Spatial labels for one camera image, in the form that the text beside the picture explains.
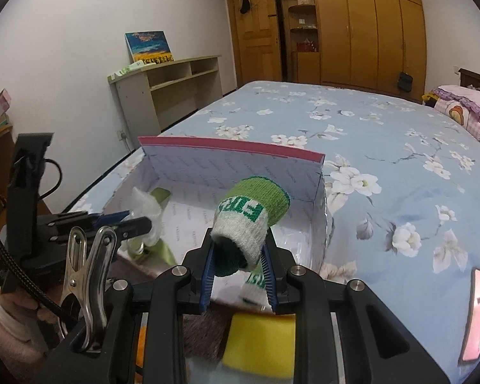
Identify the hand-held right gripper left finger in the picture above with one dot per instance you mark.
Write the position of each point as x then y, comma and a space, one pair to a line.
206, 276

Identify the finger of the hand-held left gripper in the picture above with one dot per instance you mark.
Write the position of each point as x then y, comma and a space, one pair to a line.
134, 227
112, 218

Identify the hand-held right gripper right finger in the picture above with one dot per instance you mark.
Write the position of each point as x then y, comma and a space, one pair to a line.
269, 278

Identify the green and white sock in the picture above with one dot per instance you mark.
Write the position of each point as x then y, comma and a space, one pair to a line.
260, 196
252, 284

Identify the yellow sponge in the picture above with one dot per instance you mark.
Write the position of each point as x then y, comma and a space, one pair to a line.
260, 336

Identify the grey knitted sock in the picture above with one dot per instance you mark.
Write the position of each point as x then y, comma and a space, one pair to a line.
204, 336

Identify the white cardboard box pink rim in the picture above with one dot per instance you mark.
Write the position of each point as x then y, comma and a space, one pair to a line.
232, 168

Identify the person's left forearm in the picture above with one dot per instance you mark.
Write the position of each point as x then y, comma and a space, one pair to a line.
8, 328

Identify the metal spring clip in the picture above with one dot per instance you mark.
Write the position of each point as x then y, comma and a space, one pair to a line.
90, 280

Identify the beige fuzzy cloth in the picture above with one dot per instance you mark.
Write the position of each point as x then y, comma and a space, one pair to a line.
340, 272

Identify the light green box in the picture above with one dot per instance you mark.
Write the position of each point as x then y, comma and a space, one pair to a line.
0, 121

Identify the beige shelf unit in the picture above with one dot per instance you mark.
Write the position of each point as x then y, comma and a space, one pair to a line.
136, 104

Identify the green and white packet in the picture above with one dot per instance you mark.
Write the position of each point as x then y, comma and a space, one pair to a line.
124, 71

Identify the bed with blue floral sheet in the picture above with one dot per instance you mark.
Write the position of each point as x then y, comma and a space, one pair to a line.
384, 148

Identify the blue and yellow painting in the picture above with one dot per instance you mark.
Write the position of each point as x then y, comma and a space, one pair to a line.
148, 46

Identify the pink smartphone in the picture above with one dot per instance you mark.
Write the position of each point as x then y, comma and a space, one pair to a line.
476, 316

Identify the wooden door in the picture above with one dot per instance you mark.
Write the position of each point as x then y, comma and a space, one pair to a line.
256, 48

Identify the red ornament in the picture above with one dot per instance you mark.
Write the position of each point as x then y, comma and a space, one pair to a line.
306, 47

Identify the black hanging bag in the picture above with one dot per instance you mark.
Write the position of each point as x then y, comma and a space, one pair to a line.
404, 83

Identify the yellow plush toy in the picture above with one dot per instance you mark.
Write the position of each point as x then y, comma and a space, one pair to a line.
428, 98

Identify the black hat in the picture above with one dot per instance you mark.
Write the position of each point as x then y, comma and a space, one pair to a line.
244, 6

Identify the pink frilled pillow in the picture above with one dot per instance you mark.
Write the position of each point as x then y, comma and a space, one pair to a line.
464, 108

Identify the wooden wardrobe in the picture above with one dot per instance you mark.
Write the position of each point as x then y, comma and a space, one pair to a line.
364, 28

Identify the dark wooden headboard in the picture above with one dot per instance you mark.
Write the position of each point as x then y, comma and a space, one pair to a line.
476, 78

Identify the wall socket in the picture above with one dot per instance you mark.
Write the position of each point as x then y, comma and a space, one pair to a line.
122, 135

